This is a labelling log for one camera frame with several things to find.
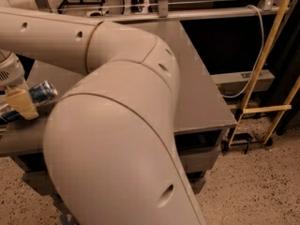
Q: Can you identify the Red Bull can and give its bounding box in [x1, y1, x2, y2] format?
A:
[0, 80, 59, 126]

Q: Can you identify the middle grey drawer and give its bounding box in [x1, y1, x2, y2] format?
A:
[187, 172, 206, 194]

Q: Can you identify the yellow hand truck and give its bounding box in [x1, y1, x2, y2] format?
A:
[220, 0, 300, 155]

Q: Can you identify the grey drawer cabinet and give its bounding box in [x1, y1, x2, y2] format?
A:
[0, 20, 237, 225]

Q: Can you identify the white cable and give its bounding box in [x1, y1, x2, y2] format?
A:
[220, 4, 265, 99]

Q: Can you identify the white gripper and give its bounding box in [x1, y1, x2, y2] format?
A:
[0, 50, 38, 120]

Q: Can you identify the grey metal railing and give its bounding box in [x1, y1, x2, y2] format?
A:
[35, 0, 279, 23]

